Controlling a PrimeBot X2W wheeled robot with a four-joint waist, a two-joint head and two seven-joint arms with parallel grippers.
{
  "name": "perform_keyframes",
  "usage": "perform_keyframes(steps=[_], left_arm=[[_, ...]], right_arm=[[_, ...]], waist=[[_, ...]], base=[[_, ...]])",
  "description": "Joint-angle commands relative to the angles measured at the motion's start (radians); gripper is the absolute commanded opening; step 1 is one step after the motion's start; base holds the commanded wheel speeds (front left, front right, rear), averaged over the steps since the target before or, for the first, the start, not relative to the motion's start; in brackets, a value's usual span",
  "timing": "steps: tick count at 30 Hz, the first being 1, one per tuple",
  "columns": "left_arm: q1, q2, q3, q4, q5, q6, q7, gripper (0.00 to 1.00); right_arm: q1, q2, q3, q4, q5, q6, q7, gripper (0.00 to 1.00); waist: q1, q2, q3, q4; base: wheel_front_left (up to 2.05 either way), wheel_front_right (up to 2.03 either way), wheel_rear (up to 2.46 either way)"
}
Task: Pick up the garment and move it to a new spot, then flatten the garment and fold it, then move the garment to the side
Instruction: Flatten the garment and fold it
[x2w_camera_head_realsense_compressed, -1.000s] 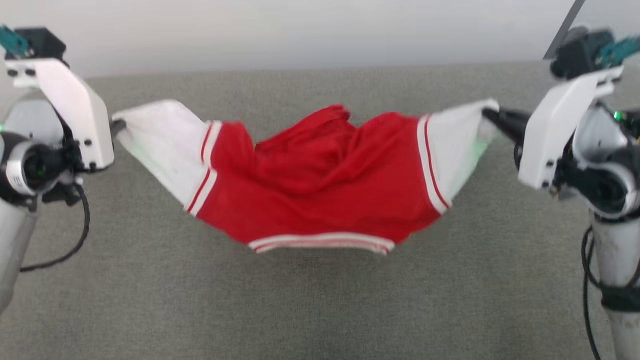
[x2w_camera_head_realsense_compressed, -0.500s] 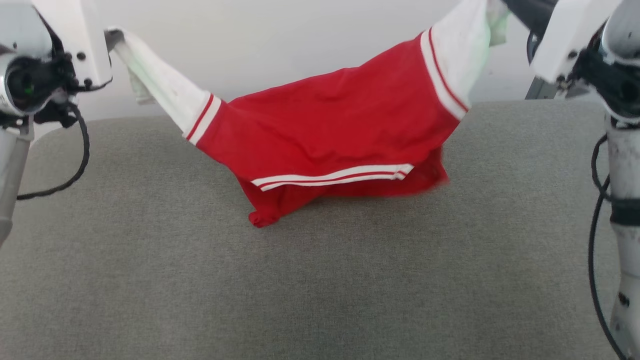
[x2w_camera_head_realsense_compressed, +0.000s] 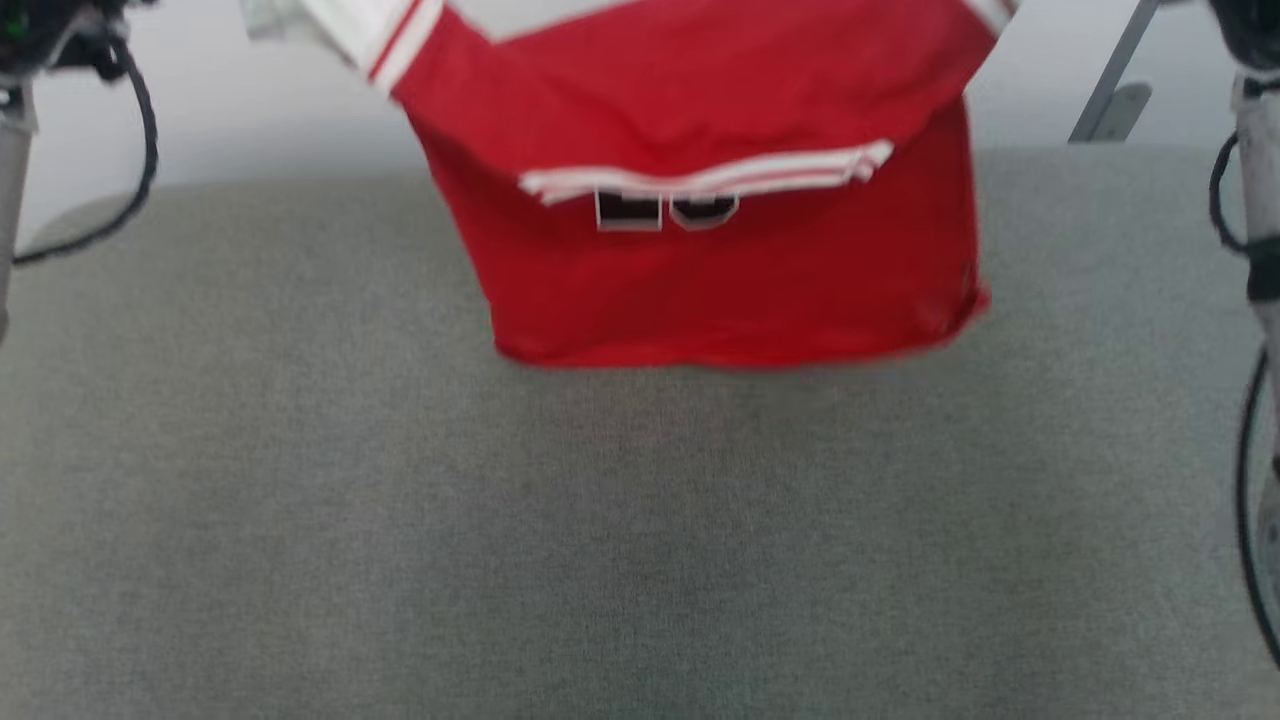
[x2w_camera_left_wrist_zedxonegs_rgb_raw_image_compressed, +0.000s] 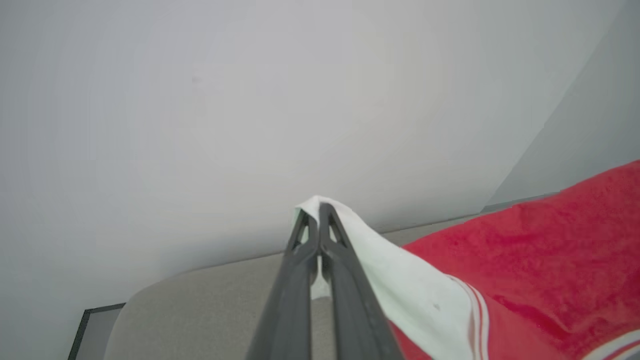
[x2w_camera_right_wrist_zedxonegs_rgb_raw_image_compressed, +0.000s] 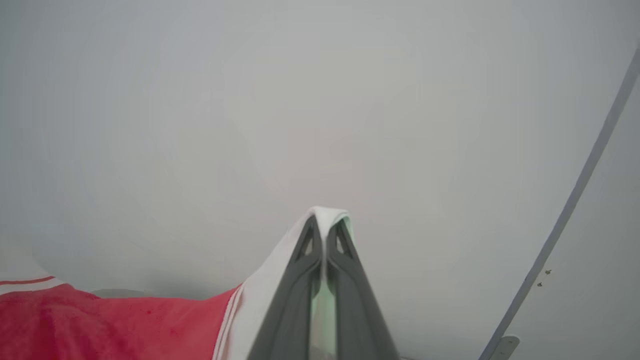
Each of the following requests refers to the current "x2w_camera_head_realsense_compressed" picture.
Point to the red white sports jersey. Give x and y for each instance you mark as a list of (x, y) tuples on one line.
[(700, 290)]

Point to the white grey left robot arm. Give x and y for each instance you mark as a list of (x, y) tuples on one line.
[(12, 170)]

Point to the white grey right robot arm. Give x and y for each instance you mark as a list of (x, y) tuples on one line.
[(1262, 150)]

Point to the grey metal pole bracket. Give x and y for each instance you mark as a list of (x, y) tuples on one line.
[(1125, 110)]

